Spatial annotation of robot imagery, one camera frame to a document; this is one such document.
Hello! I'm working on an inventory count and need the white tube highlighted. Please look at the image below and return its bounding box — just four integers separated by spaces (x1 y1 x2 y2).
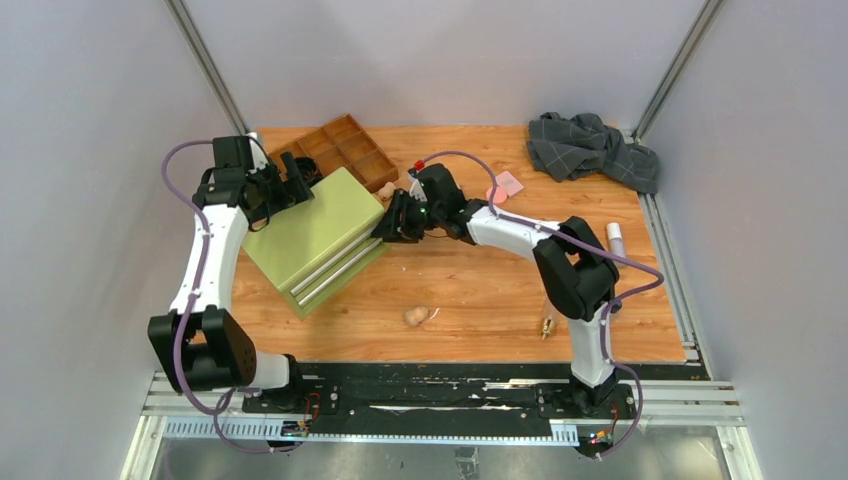
606 222 626 258

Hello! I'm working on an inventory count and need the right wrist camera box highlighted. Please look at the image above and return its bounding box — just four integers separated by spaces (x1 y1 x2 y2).
407 168 428 204

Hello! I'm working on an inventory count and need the green drawer box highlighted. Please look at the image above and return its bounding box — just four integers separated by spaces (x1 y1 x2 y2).
242 168 387 319

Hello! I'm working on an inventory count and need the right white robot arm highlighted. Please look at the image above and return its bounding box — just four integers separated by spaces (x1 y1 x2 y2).
371 163 619 417

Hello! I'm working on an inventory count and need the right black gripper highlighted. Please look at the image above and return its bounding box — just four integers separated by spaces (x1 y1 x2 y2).
371 191 444 246

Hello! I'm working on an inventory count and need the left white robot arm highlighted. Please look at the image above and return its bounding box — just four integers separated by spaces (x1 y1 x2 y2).
147 133 313 413

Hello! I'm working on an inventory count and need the pink square pad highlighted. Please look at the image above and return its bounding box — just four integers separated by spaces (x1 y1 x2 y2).
495 171 524 197

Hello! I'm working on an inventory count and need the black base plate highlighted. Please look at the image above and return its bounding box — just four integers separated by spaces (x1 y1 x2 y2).
241 360 690 439

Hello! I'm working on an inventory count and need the clear gold-cap bottle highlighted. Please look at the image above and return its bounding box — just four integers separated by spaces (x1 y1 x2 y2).
540 299 560 340

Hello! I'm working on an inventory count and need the grey checked cloth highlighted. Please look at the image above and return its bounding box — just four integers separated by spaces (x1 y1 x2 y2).
526 112 660 195

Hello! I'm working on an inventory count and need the brown compartment tray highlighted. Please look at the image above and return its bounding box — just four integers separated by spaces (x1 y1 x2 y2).
266 114 399 193

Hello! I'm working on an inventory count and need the pink round sponge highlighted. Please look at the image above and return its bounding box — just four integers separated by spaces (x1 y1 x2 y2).
485 187 509 205

